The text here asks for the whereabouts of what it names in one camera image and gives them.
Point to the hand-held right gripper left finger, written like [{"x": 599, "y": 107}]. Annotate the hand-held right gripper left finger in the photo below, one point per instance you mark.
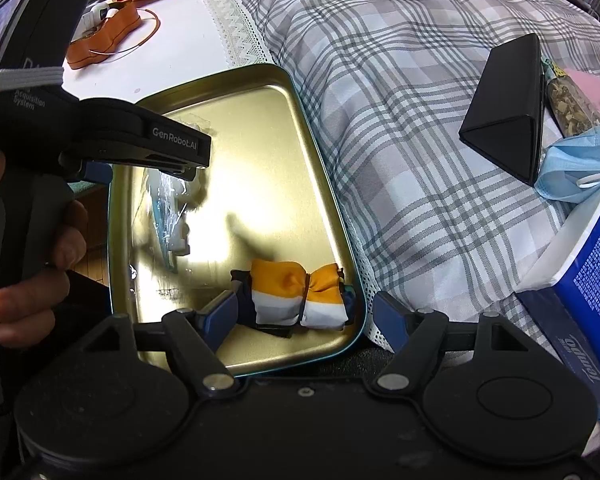
[{"x": 224, "y": 312}]

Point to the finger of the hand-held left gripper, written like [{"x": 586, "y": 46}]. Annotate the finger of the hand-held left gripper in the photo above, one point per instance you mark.
[{"x": 180, "y": 169}]

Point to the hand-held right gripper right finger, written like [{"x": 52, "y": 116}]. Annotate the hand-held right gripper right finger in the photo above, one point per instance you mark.
[{"x": 389, "y": 317}]

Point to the clear plastic packet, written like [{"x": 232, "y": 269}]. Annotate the clear plastic packet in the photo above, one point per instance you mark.
[{"x": 172, "y": 220}]

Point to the orange white cloth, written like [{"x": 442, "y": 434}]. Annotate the orange white cloth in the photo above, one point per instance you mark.
[{"x": 280, "y": 285}]

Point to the gold metal tin tray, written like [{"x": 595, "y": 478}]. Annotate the gold metal tin tray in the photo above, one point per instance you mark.
[{"x": 265, "y": 160}]

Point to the person's left hand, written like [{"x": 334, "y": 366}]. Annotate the person's left hand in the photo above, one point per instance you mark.
[{"x": 27, "y": 305}]

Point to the white plastic object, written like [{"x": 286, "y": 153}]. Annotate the white plastic object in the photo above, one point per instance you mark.
[{"x": 100, "y": 14}]

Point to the dark blue tissue packet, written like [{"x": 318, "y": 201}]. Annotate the dark blue tissue packet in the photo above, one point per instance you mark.
[{"x": 565, "y": 340}]

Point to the blue white tissue pack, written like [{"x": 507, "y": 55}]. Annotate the blue white tissue pack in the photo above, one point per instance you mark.
[{"x": 590, "y": 270}]

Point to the grey plaid blanket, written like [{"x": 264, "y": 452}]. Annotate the grey plaid blanket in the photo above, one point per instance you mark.
[{"x": 380, "y": 110}]

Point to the blue face mask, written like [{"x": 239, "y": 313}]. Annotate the blue face mask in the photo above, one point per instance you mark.
[{"x": 565, "y": 160}]

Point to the black triangular case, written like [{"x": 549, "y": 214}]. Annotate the black triangular case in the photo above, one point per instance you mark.
[{"x": 505, "y": 110}]

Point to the dried herb packet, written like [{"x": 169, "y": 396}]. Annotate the dried herb packet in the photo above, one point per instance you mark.
[{"x": 570, "y": 105}]

